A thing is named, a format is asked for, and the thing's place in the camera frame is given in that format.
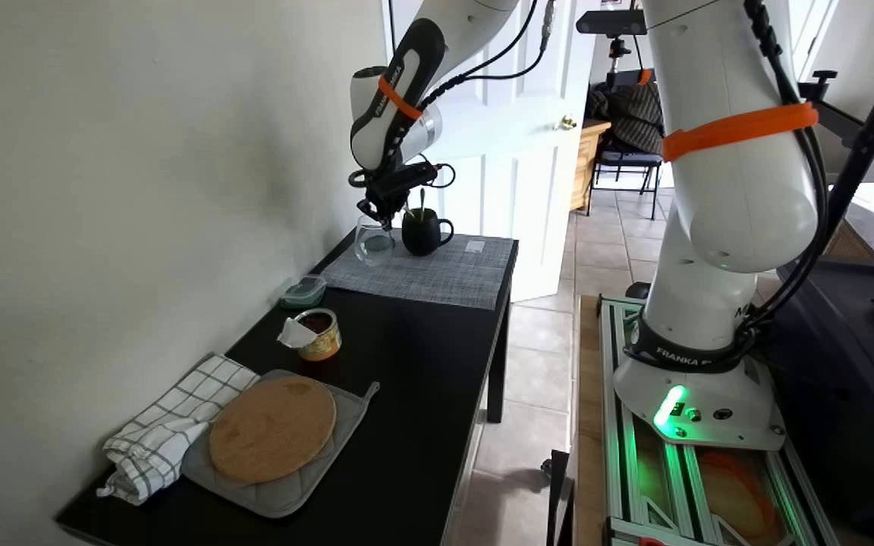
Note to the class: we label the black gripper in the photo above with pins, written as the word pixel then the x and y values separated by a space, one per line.
pixel 395 180

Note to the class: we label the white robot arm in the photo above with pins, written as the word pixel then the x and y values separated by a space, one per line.
pixel 728 200

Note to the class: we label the grey woven placemat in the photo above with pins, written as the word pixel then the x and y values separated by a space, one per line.
pixel 446 270

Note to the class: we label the small cup with spoon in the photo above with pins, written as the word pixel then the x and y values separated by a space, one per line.
pixel 323 344

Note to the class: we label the black mug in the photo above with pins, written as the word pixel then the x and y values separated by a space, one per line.
pixel 421 234

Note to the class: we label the small container with teal lid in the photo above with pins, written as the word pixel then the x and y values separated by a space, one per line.
pixel 304 288

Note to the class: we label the white panel door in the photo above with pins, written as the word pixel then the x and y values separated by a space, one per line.
pixel 530 200

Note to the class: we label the black table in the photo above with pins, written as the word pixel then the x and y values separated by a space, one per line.
pixel 407 405

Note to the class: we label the wooden cabinet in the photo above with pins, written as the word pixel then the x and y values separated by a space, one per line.
pixel 585 169

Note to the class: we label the round wooden board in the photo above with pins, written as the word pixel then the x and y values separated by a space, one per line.
pixel 272 430

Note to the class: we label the black metal chair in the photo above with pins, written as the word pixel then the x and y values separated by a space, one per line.
pixel 627 169

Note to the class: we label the dark jacket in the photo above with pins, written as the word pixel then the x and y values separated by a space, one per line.
pixel 638 115

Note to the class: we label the grey quilted pot holder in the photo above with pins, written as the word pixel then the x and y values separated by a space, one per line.
pixel 286 496

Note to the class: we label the white checked dish towel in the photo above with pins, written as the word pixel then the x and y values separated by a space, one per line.
pixel 167 430

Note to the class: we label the black folding stand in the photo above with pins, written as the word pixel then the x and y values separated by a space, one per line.
pixel 559 501

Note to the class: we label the black camera on stand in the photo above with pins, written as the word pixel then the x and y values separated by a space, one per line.
pixel 614 19

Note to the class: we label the aluminium mounting frame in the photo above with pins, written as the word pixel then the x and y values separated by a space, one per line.
pixel 620 474

